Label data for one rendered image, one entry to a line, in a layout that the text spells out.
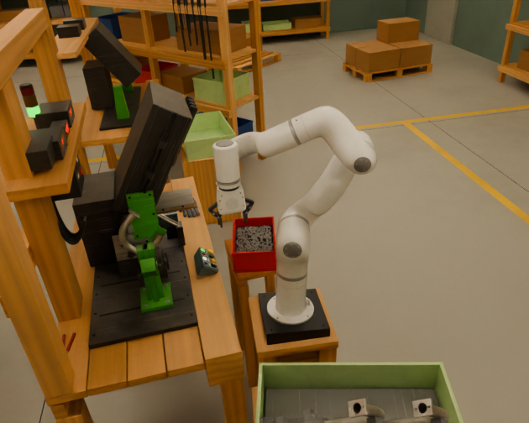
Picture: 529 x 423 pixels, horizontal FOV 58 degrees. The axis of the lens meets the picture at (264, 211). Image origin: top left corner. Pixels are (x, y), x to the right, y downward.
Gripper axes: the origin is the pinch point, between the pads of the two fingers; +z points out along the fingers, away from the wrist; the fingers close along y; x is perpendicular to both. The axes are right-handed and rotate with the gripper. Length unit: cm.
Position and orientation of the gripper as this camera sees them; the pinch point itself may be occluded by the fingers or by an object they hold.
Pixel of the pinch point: (233, 221)
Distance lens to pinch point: 178.8
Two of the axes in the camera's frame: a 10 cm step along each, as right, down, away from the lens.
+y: 9.7, -1.7, 1.8
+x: -2.4, -4.9, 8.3
